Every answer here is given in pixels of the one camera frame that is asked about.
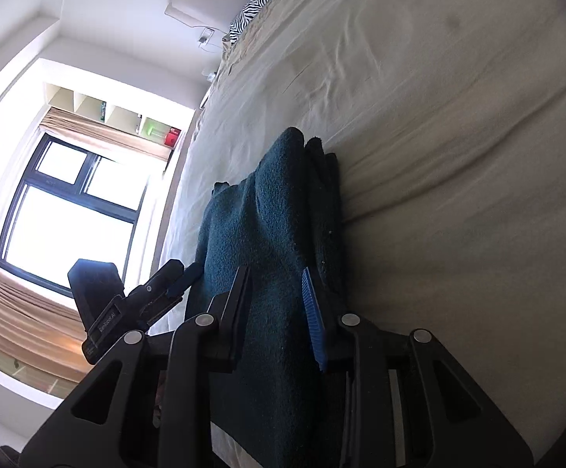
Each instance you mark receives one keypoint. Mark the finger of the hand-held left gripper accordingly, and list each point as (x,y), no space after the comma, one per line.
(159,280)
(190,274)

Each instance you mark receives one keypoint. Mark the green container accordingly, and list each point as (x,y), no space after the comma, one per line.
(152,130)

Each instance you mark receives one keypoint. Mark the black framed window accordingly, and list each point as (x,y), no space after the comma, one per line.
(68,219)

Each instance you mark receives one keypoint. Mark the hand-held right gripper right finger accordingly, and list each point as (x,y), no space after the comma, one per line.
(312,317)

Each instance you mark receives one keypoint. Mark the red box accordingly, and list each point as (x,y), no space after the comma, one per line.
(173,136)

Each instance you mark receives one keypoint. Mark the dark teal knit sweater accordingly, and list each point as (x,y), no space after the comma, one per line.
(263,234)

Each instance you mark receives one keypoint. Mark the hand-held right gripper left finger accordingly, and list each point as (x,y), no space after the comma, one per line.
(239,307)

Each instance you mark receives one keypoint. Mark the white wall shelf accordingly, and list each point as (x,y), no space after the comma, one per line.
(117,109)

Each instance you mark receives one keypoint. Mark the zebra print pillow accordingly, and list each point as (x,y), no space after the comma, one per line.
(256,2)

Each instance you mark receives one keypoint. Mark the cream bed sheet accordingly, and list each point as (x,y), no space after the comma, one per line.
(434,131)

